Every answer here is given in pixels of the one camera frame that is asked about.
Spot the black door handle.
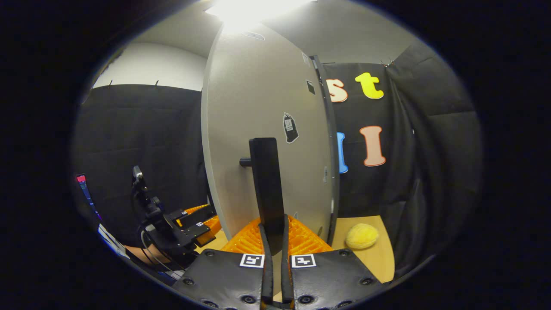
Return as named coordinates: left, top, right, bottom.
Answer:
left=240, top=138, right=287, bottom=257

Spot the black backdrop cloth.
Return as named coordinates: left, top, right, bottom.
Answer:
left=71, top=43, right=483, bottom=276

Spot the grey cabinet door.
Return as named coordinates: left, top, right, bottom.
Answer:
left=201, top=22, right=334, bottom=247

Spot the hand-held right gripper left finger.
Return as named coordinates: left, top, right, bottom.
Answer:
left=172, top=217, right=274, bottom=310

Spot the yellow round sponge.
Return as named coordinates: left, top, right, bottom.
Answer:
left=345, top=223, right=380, bottom=250

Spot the dark monitor screen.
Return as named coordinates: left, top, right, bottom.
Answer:
left=75, top=174, right=103, bottom=221

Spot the large ceiling light panel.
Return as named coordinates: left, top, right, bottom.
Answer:
left=206, top=0, right=316, bottom=33

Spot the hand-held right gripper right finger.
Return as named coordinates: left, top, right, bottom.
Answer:
left=281, top=214, right=384, bottom=310

